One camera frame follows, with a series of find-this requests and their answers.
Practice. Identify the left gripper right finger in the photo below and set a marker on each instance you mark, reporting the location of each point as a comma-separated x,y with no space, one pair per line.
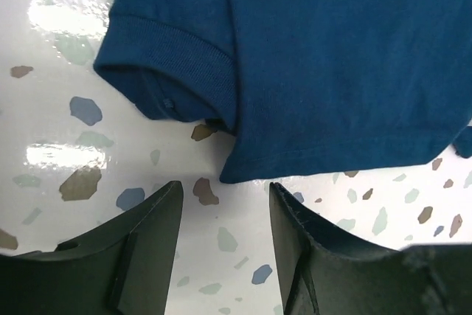
325,270

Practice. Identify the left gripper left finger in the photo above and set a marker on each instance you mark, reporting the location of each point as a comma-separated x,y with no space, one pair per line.
123,266

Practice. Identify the dark blue t shirt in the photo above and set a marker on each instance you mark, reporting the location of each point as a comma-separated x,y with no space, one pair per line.
304,86

